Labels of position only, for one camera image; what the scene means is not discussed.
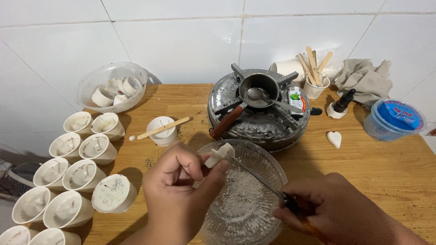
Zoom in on person's left hand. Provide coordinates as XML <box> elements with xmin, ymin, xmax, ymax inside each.
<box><xmin>142</xmin><ymin>141</ymin><xmax>230</xmax><ymax>245</ymax></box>

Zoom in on person's right hand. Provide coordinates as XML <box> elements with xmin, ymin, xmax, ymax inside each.
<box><xmin>272</xmin><ymin>172</ymin><xmax>389</xmax><ymax>245</ymax></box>

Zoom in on white wax chunk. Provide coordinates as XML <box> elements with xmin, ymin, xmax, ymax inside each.
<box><xmin>204</xmin><ymin>143</ymin><xmax>236</xmax><ymax>169</ymax></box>

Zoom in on knife with dark handle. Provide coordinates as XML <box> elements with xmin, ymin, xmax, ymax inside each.
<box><xmin>228</xmin><ymin>156</ymin><xmax>328</xmax><ymax>245</ymax></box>

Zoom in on white cup with wick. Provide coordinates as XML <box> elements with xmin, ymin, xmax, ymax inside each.
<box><xmin>146</xmin><ymin>116</ymin><xmax>178</xmax><ymax>147</ymax></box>

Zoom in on white wax heart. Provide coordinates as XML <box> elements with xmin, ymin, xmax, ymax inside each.
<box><xmin>326</xmin><ymin>131</ymin><xmax>342</xmax><ymax>150</ymax></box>

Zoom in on white wax shavings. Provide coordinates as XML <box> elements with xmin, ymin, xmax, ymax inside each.
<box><xmin>218</xmin><ymin>167</ymin><xmax>274</xmax><ymax>222</ymax></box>

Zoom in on clear glass bowl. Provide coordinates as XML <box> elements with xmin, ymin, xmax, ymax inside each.
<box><xmin>196</xmin><ymin>139</ymin><xmax>289</xmax><ymax>245</ymax></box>

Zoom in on group of white candle cups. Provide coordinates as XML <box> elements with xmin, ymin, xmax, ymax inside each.
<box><xmin>0</xmin><ymin>111</ymin><xmax>138</xmax><ymax>245</ymax></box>

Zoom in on white wax bottle holder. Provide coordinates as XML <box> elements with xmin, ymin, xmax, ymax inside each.
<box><xmin>326</xmin><ymin>102</ymin><xmax>348</xmax><ymax>120</ymax></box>

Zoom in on plastic tub with blue lid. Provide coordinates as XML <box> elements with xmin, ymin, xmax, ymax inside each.
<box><xmin>362</xmin><ymin>98</ymin><xmax>428</xmax><ymax>142</ymax></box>

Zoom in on dark dropper bottle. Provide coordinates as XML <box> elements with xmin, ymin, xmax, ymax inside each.
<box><xmin>332</xmin><ymin>88</ymin><xmax>357</xmax><ymax>113</ymax></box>

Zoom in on round metal gas stove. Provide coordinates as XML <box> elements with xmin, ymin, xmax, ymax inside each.
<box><xmin>207</xmin><ymin>63</ymin><xmax>323</xmax><ymax>152</ymax></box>

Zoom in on lighter with green label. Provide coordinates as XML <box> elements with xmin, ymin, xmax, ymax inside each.
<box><xmin>288</xmin><ymin>86</ymin><xmax>307</xmax><ymax>120</ymax></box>

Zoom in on white cup holding sticks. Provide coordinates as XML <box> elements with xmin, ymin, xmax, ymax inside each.
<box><xmin>302</xmin><ymin>75</ymin><xmax>331</xmax><ymax>100</ymax></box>

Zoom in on grey cloth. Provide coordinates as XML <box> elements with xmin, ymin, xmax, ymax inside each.
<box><xmin>335</xmin><ymin>59</ymin><xmax>394</xmax><ymax>107</ymax></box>

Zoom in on metal spoon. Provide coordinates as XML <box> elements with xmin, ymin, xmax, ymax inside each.
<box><xmin>247</xmin><ymin>87</ymin><xmax>304</xmax><ymax>114</ymax></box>

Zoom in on clear plastic basin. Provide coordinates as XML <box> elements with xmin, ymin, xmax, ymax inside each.
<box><xmin>74</xmin><ymin>61</ymin><xmax>163</xmax><ymax>114</ymax></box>

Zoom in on sleeve of white paper cups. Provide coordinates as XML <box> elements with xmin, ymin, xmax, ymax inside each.
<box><xmin>269</xmin><ymin>47</ymin><xmax>344</xmax><ymax>83</ymax></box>

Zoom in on white electric fan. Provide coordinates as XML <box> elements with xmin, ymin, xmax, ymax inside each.
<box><xmin>0</xmin><ymin>159</ymin><xmax>42</xmax><ymax>202</ymax></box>

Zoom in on small pot with wooden handle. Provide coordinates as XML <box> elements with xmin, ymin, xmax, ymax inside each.
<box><xmin>209</xmin><ymin>73</ymin><xmax>281</xmax><ymax>140</ymax></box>

